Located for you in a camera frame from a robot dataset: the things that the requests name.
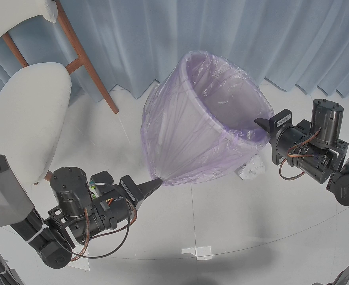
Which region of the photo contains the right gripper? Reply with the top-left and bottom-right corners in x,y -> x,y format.
253,109 -> 338,186

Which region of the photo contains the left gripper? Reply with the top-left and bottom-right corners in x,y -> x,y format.
69,175 -> 164,246

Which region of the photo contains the purple plastic bag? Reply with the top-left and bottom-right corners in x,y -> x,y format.
140,50 -> 275,186

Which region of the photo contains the white paper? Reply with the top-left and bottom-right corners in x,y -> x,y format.
237,155 -> 265,180

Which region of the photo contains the white trash bin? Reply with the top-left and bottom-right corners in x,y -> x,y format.
142,51 -> 274,185

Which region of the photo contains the white cushioned wooden chair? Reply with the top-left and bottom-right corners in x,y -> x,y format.
0,0 -> 119,186

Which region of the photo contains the pale blue curtain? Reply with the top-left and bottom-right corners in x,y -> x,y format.
0,0 -> 349,103

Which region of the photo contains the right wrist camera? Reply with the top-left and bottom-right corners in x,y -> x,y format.
295,118 -> 312,137

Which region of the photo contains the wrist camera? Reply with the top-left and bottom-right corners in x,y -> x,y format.
295,118 -> 312,137
90,171 -> 115,195

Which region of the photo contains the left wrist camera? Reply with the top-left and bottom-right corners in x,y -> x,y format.
90,171 -> 115,195

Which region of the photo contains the black cable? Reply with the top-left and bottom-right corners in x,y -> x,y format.
70,196 -> 132,259

